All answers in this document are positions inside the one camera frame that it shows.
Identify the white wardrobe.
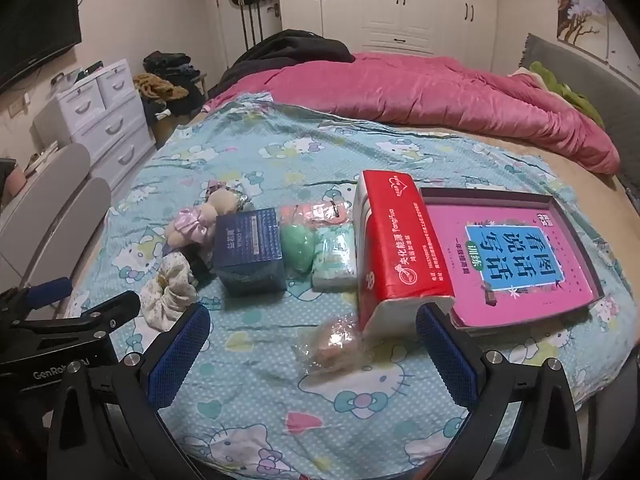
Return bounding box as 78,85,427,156
275,0,561,73

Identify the green cloth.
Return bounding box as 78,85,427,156
529,61,606,128

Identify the black jacket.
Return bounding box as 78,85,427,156
207,30,353,101

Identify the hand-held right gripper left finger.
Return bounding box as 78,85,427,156
46,302,213,480

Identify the white drawer chest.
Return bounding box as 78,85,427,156
32,58,157,191

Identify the pink quilt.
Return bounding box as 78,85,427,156
202,51,621,176

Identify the dark blue cream box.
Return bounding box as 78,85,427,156
214,208,287,296

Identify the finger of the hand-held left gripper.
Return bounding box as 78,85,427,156
0,276,74,322
10,291,142,347

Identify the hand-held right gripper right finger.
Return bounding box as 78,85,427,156
415,302,592,480

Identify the wall poster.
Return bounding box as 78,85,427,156
555,0,615,67

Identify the pink book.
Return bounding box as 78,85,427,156
425,203,599,332

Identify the dark clothes pile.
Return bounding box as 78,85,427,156
142,51,207,117

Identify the brown fuzzy cloth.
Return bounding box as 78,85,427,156
132,73,190,104

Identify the cartoon cat printed blanket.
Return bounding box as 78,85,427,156
65,92,638,466

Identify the yellow cardboard box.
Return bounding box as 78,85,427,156
150,107,193,147

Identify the purple box tray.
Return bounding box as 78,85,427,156
419,187,606,337

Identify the clear bag with beige sponge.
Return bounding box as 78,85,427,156
292,312,362,376

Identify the grey headboard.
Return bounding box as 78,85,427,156
517,32,640,196

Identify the red tissue box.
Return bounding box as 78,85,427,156
354,170,456,338

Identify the white floral scrunchie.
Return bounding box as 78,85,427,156
140,252,201,332

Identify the pink plastic packet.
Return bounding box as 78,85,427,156
281,201,355,232

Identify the plush doll with purple dress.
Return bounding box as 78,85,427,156
165,184,252,251

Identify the black television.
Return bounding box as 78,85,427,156
0,0,83,93

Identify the green egg sponge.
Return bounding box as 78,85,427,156
280,222,317,273

